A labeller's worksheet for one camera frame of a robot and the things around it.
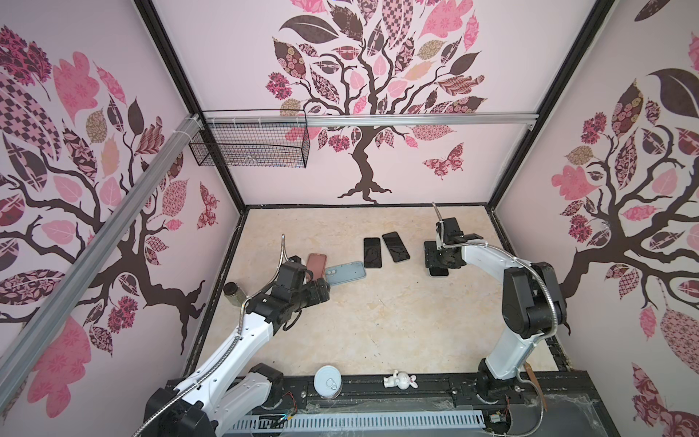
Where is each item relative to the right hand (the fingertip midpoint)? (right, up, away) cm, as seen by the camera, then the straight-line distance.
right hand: (436, 257), depth 97 cm
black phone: (0, -5, -4) cm, 6 cm away
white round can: (-37, -31, -26) cm, 55 cm away
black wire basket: (-66, +43, -2) cm, 79 cm away
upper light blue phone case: (-33, -6, +1) cm, 34 cm away
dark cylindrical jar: (-69, -10, -12) cm, 71 cm away
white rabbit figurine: (-17, -32, -24) cm, 43 cm away
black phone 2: (-23, +1, +10) cm, 25 cm away
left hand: (-41, -10, -16) cm, 45 cm away
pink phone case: (-45, -3, +6) cm, 46 cm away
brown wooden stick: (+22, -31, -19) cm, 42 cm away
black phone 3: (-12, +1, +10) cm, 16 cm away
